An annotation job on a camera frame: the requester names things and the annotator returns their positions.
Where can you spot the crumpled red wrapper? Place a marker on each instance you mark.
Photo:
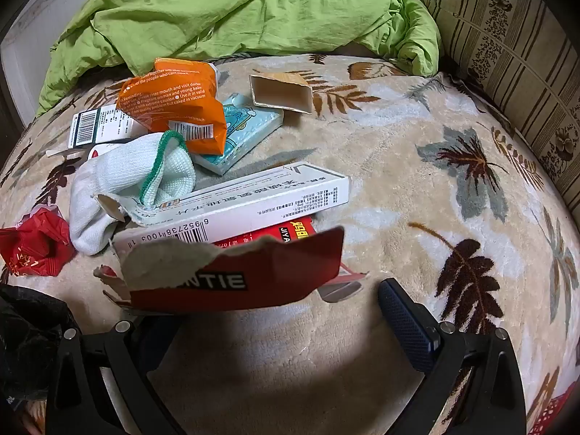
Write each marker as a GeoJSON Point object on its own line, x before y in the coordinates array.
{"type": "Point", "coordinates": [36, 244]}

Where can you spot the black plastic bag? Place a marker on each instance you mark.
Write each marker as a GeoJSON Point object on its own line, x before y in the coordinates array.
{"type": "Point", "coordinates": [27, 340]}

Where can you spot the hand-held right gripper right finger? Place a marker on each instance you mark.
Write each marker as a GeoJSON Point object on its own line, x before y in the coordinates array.
{"type": "Point", "coordinates": [403, 321]}

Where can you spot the orange foil packet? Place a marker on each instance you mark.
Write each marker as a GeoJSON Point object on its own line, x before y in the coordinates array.
{"type": "Point", "coordinates": [172, 95]}

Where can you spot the small cardboard box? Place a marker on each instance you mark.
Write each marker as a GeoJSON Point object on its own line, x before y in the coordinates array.
{"type": "Point", "coordinates": [281, 95]}

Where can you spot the red box with yellow print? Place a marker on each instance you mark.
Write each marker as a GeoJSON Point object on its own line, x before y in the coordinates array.
{"type": "Point", "coordinates": [290, 231]}

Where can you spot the striped brown cushion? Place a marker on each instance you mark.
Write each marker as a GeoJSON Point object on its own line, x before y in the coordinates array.
{"type": "Point", "coordinates": [512, 54]}

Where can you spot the white glove with green cuff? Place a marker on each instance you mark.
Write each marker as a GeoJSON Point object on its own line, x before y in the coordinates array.
{"type": "Point", "coordinates": [113, 167]}

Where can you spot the white and red tube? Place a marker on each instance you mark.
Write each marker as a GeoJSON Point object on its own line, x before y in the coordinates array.
{"type": "Point", "coordinates": [102, 148]}

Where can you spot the leaf print blanket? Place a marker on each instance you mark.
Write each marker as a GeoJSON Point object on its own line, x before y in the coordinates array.
{"type": "Point", "coordinates": [408, 190]}

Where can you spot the light blue tissue packet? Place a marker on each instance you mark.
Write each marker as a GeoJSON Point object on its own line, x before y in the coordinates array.
{"type": "Point", "coordinates": [244, 127]}

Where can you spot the green quilt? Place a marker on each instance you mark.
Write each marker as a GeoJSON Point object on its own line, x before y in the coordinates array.
{"type": "Point", "coordinates": [226, 9]}

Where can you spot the torn red carton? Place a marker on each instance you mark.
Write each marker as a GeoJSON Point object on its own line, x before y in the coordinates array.
{"type": "Point", "coordinates": [272, 272]}

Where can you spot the white red flat packet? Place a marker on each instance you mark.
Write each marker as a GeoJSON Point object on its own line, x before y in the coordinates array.
{"type": "Point", "coordinates": [88, 127]}

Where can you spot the small white stick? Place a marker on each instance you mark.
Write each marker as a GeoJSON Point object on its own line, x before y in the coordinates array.
{"type": "Point", "coordinates": [56, 153]}

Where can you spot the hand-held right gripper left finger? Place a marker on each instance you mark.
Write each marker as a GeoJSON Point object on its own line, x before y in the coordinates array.
{"type": "Point", "coordinates": [154, 344]}

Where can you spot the long white medicine box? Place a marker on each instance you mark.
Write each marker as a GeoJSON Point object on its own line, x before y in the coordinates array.
{"type": "Point", "coordinates": [253, 204]}

